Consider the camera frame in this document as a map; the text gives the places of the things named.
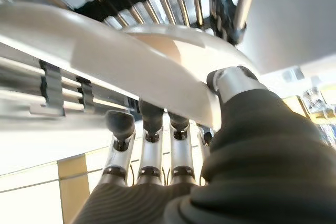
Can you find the white round ceramic plate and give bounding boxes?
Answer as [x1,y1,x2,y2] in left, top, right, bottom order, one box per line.
[0,1,261,131]

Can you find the black dish rack metal rods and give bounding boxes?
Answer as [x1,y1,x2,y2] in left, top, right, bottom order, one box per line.
[0,0,249,120]

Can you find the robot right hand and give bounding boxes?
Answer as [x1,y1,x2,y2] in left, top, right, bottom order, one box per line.
[70,65,336,224]

